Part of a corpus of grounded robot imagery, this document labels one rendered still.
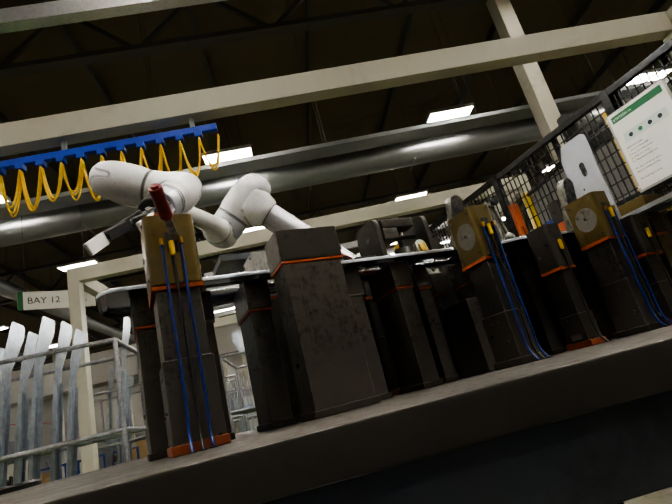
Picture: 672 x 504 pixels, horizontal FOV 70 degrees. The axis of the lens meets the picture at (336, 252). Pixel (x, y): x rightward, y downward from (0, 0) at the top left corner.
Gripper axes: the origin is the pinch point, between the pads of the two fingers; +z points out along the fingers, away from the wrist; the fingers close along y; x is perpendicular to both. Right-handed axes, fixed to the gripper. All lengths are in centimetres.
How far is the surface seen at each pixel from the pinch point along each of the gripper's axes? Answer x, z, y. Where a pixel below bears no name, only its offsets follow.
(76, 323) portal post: -161, -456, 468
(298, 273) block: -15.4, 13.8, -38.6
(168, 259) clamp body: -2.2, 24.7, -24.3
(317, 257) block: -15.0, 10.3, -41.9
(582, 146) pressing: -39, -74, -113
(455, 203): -24, -20, -69
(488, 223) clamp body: -28, -11, -74
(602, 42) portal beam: -62, -430, -251
